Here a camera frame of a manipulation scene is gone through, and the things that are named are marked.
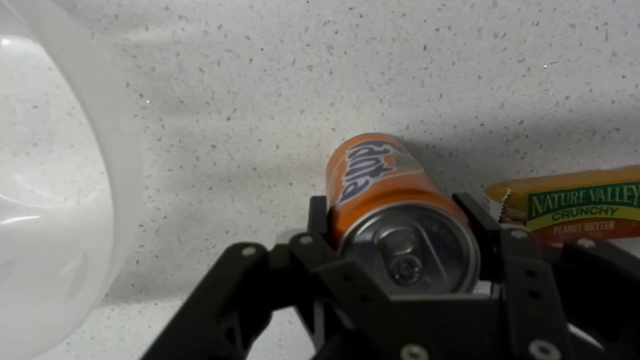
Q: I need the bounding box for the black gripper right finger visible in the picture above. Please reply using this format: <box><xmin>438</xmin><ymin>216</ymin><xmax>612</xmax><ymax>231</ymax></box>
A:
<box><xmin>453</xmin><ymin>189</ymin><xmax>640</xmax><ymax>360</ymax></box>

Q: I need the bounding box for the granola bar packet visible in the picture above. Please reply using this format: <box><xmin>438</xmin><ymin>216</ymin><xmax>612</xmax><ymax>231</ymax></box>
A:
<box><xmin>485</xmin><ymin>164</ymin><xmax>640</xmax><ymax>245</ymax></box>

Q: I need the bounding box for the white bowl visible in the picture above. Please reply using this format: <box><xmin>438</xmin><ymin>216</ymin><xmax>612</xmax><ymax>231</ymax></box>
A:
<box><xmin>0</xmin><ymin>0</ymin><xmax>146</xmax><ymax>360</ymax></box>

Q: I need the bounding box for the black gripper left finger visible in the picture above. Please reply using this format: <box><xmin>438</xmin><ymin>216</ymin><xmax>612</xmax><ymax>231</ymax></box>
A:
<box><xmin>138</xmin><ymin>193</ymin><xmax>391</xmax><ymax>360</ymax></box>

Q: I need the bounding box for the orange soda can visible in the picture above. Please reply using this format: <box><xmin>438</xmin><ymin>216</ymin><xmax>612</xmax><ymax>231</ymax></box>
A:
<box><xmin>324</xmin><ymin>129</ymin><xmax>482</xmax><ymax>296</ymax></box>

